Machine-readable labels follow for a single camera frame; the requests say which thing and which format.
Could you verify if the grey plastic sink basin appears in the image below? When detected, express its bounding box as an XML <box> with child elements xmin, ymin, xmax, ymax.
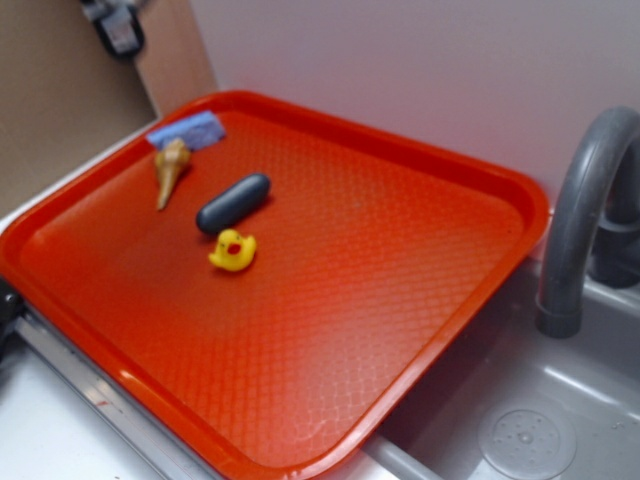
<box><xmin>364</xmin><ymin>262</ymin><xmax>639</xmax><ymax>479</ymax></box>

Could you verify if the aluminium rail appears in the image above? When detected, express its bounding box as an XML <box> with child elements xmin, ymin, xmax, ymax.
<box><xmin>14</xmin><ymin>312</ymin><xmax>220</xmax><ymax>479</ymax></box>

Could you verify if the wooden board upright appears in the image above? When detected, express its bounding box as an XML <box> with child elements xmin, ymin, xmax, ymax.
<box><xmin>135</xmin><ymin>0</ymin><xmax>218</xmax><ymax>116</ymax></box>

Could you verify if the grey curved faucet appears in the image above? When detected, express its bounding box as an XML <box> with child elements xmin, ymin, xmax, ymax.
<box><xmin>536</xmin><ymin>106</ymin><xmax>639</xmax><ymax>339</ymax></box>

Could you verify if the round sink drain cover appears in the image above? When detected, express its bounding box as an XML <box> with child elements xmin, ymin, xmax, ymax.
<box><xmin>477</xmin><ymin>401</ymin><xmax>577</xmax><ymax>479</ymax></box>

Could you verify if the yellow rubber duck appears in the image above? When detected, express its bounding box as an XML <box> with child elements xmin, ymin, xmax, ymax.
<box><xmin>208</xmin><ymin>229</ymin><xmax>257</xmax><ymax>272</ymax></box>

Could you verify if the tan spiral seashell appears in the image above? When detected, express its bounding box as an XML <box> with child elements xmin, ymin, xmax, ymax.
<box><xmin>154</xmin><ymin>138</ymin><xmax>191</xmax><ymax>211</ymax></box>

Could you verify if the blue sponge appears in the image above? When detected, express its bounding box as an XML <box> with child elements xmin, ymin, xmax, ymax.
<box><xmin>146</xmin><ymin>110</ymin><xmax>226</xmax><ymax>151</ymax></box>

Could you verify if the dark grey oblong capsule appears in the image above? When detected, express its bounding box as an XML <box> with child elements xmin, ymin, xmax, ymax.
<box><xmin>196</xmin><ymin>173</ymin><xmax>271</xmax><ymax>235</ymax></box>

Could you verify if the red plastic tray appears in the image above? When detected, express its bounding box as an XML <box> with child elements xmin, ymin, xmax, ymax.
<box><xmin>1</xmin><ymin>92</ymin><xmax>549</xmax><ymax>479</ymax></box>

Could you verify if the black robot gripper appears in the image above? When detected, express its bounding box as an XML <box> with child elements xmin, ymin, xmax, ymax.
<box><xmin>80</xmin><ymin>0</ymin><xmax>147</xmax><ymax>61</ymax></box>

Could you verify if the black clamp at left edge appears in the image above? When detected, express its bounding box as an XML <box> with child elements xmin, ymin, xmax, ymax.
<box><xmin>0</xmin><ymin>278</ymin><xmax>24</xmax><ymax>356</ymax></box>

